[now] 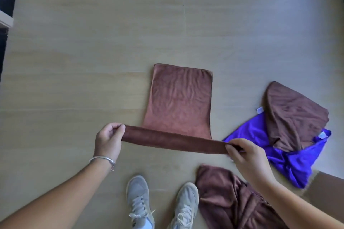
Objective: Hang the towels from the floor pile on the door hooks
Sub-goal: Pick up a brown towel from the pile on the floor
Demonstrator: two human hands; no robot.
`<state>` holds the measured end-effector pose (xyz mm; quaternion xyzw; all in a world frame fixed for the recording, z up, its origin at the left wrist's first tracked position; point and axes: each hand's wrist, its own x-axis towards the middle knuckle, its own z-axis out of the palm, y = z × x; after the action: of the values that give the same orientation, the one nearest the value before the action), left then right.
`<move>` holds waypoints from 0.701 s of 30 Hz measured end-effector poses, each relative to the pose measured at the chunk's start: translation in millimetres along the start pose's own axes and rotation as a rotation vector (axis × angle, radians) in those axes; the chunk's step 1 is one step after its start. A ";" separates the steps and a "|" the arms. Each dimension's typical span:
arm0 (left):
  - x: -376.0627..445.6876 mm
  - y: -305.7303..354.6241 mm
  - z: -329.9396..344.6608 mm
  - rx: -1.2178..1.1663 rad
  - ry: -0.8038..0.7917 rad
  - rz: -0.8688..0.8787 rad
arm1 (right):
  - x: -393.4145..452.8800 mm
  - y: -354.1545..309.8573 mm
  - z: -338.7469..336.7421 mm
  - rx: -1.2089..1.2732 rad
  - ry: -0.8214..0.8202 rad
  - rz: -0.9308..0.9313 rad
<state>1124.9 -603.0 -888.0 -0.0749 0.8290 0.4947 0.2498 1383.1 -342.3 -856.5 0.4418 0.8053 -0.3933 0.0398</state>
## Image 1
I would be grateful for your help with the person's right hand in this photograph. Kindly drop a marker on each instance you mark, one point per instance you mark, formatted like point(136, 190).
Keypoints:
point(252, 161)

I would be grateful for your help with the person's left hand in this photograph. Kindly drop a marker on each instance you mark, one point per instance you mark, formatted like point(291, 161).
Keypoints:
point(108, 143)

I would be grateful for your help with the purple towel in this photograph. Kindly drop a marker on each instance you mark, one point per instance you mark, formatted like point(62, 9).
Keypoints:
point(295, 167)

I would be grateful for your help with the brown towel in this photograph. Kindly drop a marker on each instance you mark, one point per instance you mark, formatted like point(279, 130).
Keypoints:
point(180, 97)
point(290, 118)
point(223, 199)

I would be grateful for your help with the person's right forearm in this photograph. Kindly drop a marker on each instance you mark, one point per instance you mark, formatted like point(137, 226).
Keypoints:
point(295, 207)

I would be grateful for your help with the person's left forearm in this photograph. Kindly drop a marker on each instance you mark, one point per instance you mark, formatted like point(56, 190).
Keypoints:
point(53, 202)

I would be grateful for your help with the person's left grey sneaker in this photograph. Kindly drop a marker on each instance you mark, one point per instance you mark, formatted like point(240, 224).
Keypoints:
point(138, 191)

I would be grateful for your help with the person's grey sneaker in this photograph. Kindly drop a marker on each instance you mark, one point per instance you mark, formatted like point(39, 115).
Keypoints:
point(186, 199)
point(138, 191)

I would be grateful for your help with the person's right grey sneaker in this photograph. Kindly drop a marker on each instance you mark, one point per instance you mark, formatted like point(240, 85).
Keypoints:
point(186, 199)

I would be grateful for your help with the brown cardboard box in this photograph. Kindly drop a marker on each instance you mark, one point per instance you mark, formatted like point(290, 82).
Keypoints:
point(328, 194)

